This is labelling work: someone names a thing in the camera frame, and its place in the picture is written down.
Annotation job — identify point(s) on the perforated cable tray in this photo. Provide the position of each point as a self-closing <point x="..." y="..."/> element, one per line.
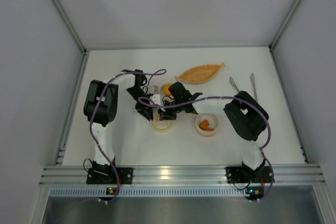
<point x="126" y="192"/>

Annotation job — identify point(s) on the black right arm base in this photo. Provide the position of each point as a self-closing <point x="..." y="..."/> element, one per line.
<point x="245" y="175"/>

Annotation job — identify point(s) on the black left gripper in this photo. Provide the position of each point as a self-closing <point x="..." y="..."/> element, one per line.
<point x="145" y="110"/>

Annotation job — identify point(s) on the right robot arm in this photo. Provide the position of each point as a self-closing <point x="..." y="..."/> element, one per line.
<point x="244" y="113"/>

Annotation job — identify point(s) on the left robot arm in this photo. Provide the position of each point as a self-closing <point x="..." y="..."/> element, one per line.
<point x="100" y="108"/>

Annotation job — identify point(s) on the steel food tongs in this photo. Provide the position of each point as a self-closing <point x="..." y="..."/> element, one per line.
<point x="253" y="85"/>

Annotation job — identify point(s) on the pink lunch bowl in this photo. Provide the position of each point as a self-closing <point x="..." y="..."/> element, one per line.
<point x="214" y="123"/>

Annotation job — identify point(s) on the woven fish-shaped basket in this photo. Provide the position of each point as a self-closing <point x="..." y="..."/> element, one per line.
<point x="200" y="74"/>

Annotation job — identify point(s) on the orange lunch bowl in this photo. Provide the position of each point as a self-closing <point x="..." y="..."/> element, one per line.
<point x="164" y="96"/>

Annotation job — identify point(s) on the cream lid pink handle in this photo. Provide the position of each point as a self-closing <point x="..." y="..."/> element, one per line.
<point x="161" y="126"/>

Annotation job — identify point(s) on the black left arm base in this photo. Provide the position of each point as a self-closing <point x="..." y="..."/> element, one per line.
<point x="104" y="177"/>

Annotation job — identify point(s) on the aluminium front rail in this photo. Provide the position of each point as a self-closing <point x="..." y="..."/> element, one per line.
<point x="204" y="175"/>

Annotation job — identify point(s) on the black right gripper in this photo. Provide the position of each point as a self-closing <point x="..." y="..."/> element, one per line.
<point x="168" y="111"/>

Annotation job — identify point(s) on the cream lid orange handle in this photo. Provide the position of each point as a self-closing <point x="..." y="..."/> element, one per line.
<point x="192" y="114"/>

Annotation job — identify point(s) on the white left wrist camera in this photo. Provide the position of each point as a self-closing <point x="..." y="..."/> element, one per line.
<point x="156" y="97"/>

